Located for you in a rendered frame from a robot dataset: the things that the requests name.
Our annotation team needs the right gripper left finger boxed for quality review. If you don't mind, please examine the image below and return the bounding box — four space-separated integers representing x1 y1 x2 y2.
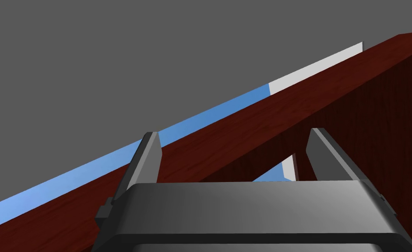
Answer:
114 131 163 202

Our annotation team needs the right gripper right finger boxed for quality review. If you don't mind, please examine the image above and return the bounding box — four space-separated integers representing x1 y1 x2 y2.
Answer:
305 127 378 196

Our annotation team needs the dark red wooden table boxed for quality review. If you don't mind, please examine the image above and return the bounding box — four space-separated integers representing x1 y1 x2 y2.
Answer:
0 30 412 252

